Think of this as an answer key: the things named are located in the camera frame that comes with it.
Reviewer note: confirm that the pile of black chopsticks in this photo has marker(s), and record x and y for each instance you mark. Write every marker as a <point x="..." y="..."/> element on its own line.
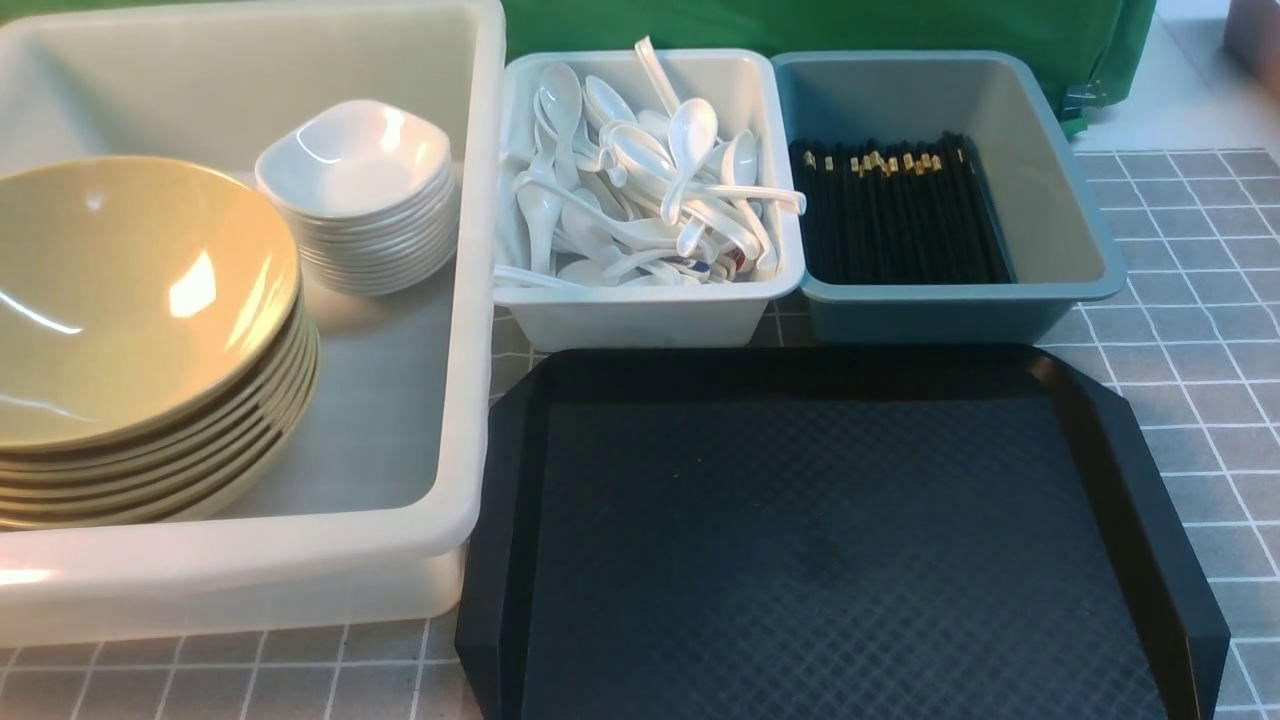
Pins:
<point x="906" y="213"/>

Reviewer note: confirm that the olive noodle bowl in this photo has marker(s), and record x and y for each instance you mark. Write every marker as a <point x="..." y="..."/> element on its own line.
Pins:
<point x="133" y="288"/>

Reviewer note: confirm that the green cloth backdrop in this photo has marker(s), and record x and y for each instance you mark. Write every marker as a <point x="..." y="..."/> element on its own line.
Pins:
<point x="1084" y="54"/>

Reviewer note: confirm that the blue-grey chopstick bin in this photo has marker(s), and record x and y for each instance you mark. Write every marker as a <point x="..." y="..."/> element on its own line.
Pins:
<point x="1060" y="250"/>

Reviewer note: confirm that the pile of white spoons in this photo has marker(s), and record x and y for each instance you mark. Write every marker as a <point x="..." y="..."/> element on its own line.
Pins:
<point x="620" y="200"/>

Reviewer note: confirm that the white spoon bin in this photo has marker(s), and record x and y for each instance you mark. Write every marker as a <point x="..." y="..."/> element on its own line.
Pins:
<point x="650" y="310"/>

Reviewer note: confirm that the stack of white dishes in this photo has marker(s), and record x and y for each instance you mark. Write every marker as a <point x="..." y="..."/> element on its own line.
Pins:
<point x="370" y="227"/>

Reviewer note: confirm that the black plastic tray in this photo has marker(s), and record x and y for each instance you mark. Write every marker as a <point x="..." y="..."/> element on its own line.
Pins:
<point x="913" y="532"/>

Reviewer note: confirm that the white square sauce dish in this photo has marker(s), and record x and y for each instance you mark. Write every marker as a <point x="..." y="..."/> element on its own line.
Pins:
<point x="353" y="159"/>

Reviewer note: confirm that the stack of olive bowls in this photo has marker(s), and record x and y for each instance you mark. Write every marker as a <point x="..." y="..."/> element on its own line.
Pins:
<point x="200" y="470"/>

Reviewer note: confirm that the white soup spoon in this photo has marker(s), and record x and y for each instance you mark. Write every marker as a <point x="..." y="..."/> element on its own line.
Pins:
<point x="692" y="134"/>

